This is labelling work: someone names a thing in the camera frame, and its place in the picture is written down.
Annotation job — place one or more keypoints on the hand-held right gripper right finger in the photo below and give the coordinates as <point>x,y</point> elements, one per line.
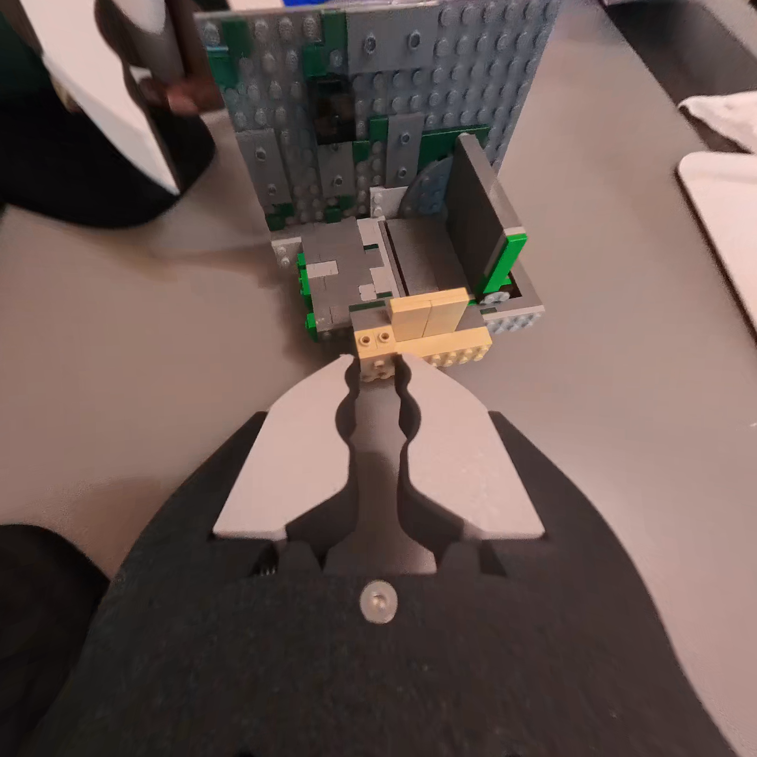
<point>467,467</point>

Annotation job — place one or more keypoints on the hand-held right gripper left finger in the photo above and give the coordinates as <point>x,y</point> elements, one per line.
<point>290,461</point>

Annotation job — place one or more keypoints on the tan brick piece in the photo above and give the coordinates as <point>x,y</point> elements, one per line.
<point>426,316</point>

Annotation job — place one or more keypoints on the grey brick baseplate build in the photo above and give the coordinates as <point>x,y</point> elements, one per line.
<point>278,88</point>

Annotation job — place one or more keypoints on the person's left forearm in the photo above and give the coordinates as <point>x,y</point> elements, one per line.
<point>71,177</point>

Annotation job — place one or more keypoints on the person's left hand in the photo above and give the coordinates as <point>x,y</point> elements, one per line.
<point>195,97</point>

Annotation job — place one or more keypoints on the person's sweater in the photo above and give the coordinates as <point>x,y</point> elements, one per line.
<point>35,650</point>

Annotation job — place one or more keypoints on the white tray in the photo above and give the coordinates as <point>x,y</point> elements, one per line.
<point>727,225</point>

